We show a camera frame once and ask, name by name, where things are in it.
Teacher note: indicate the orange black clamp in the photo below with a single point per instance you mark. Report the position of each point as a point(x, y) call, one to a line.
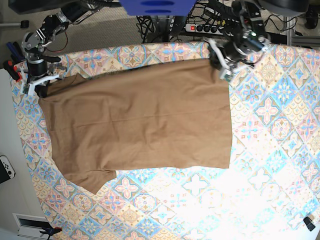
point(47, 229)

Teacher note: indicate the game console controller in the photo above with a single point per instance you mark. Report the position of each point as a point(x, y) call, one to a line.
point(6, 170)

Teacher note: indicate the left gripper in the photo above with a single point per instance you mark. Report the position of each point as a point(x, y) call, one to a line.
point(227, 57)

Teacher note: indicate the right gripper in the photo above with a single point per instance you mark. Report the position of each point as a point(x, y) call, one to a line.
point(39, 76)

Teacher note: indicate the black corner clamp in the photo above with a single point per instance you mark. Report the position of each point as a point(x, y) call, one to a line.
point(309, 224)

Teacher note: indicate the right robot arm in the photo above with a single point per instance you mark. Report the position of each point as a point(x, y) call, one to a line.
point(34, 44)

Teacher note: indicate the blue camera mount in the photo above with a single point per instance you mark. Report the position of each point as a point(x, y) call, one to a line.
point(157, 7)

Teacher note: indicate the red black clamp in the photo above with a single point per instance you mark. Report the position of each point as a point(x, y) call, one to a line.
point(12, 70)

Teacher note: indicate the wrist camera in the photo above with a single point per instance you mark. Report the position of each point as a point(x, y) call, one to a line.
point(25, 88)
point(226, 76)

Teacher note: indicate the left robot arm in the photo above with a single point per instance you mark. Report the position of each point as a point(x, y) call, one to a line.
point(248, 37)

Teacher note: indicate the brown t-shirt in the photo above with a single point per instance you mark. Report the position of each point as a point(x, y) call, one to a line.
point(174, 114)

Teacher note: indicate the patterned tablecloth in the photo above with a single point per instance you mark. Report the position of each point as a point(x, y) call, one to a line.
point(272, 184)

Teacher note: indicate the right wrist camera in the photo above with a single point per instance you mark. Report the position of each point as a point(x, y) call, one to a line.
point(25, 88)

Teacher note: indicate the white power strip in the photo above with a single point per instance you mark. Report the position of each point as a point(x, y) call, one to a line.
point(203, 28)

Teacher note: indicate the white framed device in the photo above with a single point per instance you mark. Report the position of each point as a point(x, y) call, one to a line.
point(30, 226)

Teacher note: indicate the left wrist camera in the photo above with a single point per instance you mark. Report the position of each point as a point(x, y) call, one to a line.
point(226, 76)

